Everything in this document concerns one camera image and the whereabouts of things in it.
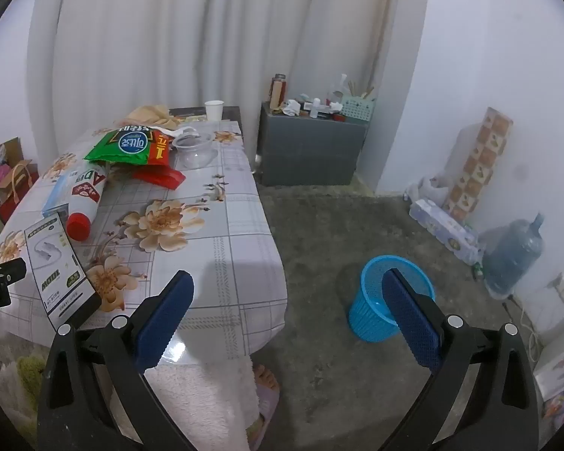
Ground brown paper bag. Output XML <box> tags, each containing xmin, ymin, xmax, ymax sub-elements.
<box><xmin>0</xmin><ymin>160</ymin><xmax>41</xmax><ymax>219</ymax></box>

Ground green mesh basket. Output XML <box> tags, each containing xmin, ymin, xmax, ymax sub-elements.
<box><xmin>341</xmin><ymin>95</ymin><xmax>376</xmax><ymax>125</ymax></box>

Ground wooden chopsticks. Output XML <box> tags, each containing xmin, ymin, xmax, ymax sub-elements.
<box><xmin>348</xmin><ymin>80</ymin><xmax>375</xmax><ymax>100</ymax></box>

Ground fluffy white trouser leg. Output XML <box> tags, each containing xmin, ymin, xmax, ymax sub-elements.
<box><xmin>143</xmin><ymin>354</ymin><xmax>259</xmax><ymax>451</ymax></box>

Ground light blue box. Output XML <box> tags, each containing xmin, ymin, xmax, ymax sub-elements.
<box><xmin>42</xmin><ymin>169</ymin><xmax>83</xmax><ymax>219</ymax></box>

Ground long white tissue pack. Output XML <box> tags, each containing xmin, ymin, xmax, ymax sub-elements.
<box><xmin>409</xmin><ymin>198</ymin><xmax>485</xmax><ymax>264</ymax></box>

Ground wall socket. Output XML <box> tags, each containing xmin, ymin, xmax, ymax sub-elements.
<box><xmin>547</xmin><ymin>272</ymin><xmax>564</xmax><ymax>304</ymax></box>

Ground blue water jug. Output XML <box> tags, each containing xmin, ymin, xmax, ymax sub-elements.
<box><xmin>483</xmin><ymin>213</ymin><xmax>545</xmax><ymax>299</ymax></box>

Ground white cable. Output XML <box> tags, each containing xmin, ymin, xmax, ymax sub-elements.
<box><xmin>517</xmin><ymin>301</ymin><xmax>542</xmax><ymax>362</ymax></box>

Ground white plastic bag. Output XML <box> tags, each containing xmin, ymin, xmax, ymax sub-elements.
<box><xmin>404</xmin><ymin>175</ymin><xmax>452</xmax><ymax>203</ymax></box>

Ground tall checkered patterned box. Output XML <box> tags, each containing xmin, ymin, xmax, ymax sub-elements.
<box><xmin>442</xmin><ymin>107</ymin><xmax>514</xmax><ymax>221</ymax></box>

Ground person's foot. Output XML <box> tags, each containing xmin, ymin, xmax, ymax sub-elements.
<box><xmin>253</xmin><ymin>364</ymin><xmax>279</xmax><ymax>393</ymax></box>

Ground green snack bag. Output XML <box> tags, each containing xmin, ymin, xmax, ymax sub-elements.
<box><xmin>83</xmin><ymin>124</ymin><xmax>158</xmax><ymax>166</ymax></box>

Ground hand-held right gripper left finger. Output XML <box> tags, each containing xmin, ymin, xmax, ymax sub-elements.
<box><xmin>36</xmin><ymin>270</ymin><xmax>196</xmax><ymax>451</ymax></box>

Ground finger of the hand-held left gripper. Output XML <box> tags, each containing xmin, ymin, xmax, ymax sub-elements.
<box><xmin>0</xmin><ymin>259</ymin><xmax>27</xmax><ymax>286</ymax></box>

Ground blue wastebasket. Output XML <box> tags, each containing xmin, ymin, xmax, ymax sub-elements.
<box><xmin>348</xmin><ymin>254</ymin><xmax>437</xmax><ymax>344</ymax></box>

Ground white curtain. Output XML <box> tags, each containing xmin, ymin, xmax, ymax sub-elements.
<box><xmin>26</xmin><ymin>0</ymin><xmax>431</xmax><ymax>189</ymax></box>

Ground grey cabinet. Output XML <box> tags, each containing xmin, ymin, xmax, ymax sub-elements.
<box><xmin>256</xmin><ymin>102</ymin><xmax>370</xmax><ymax>188</ymax></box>

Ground floral tablecloth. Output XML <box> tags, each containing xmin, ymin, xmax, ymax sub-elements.
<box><xmin>0</xmin><ymin>120</ymin><xmax>290</xmax><ymax>369</ymax></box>

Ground pink slipper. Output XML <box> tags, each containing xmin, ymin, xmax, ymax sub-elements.
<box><xmin>247</xmin><ymin>383</ymin><xmax>281</xmax><ymax>451</ymax></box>

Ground colourful printed box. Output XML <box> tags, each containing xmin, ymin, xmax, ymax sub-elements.
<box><xmin>533</xmin><ymin>352</ymin><xmax>564</xmax><ymax>428</ymax></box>

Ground red snack packet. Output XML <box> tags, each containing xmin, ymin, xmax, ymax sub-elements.
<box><xmin>132</xmin><ymin>132</ymin><xmax>187</xmax><ymax>191</ymax></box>

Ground floral fluffy cloth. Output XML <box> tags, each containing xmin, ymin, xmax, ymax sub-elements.
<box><xmin>0</xmin><ymin>333</ymin><xmax>52</xmax><ymax>414</ymax></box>

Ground white and black cable package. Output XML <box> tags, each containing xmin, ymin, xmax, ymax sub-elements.
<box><xmin>24</xmin><ymin>212</ymin><xmax>102</xmax><ymax>334</ymax></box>

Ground white bottle with red cap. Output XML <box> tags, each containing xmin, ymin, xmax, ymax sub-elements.
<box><xmin>67</xmin><ymin>162</ymin><xmax>112</xmax><ymax>242</ymax></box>

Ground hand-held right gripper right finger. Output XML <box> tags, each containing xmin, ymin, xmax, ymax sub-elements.
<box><xmin>378</xmin><ymin>268</ymin><xmax>543</xmax><ymax>451</ymax></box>

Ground beige tissue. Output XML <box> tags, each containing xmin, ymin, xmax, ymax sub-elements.
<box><xmin>124</xmin><ymin>103</ymin><xmax>182</xmax><ymax>129</ymax></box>

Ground clear plastic cup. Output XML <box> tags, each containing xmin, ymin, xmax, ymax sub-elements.
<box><xmin>170</xmin><ymin>127</ymin><xmax>218</xmax><ymax>169</ymax></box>

